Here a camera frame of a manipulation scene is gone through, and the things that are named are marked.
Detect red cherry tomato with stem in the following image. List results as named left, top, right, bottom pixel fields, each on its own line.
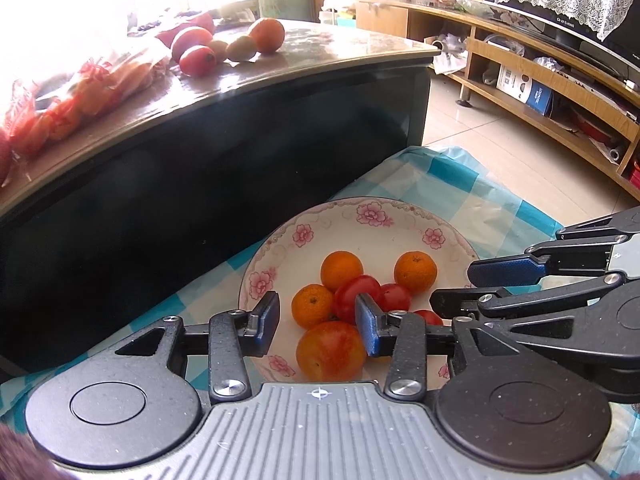
left=414, top=309, right=444, bottom=326

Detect orange mandarin partly hidden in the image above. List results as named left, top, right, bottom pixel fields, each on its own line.
left=394, top=252, right=438, bottom=296

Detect red-yellow nectarine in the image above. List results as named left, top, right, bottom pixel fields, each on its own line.
left=296, top=321, right=368, bottom=382

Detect small orange mandarin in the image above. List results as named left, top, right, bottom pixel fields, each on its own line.
left=320, top=250, right=363, bottom=292

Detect white floral plate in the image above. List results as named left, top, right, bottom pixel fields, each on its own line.
left=239, top=197, right=477, bottom=382

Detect dark coffee table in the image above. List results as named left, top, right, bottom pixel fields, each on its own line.
left=1, top=22, right=434, bottom=377

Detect wooden tv cabinet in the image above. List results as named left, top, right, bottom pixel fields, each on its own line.
left=356, top=0, right=639, bottom=197

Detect blue white box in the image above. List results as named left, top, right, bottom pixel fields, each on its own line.
left=497, top=65, right=553, bottom=116

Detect red tomato on table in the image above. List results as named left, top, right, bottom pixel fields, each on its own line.
left=179, top=46, right=217, bottom=77

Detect yellow-green fruit on table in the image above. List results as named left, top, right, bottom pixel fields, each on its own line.
left=226, top=36, right=257, bottom=63

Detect pale small fruit on table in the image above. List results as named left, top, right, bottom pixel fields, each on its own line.
left=206, top=39, right=228, bottom=64

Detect orange fruit on table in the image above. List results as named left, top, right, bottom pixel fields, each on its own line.
left=248, top=18, right=285, bottom=54

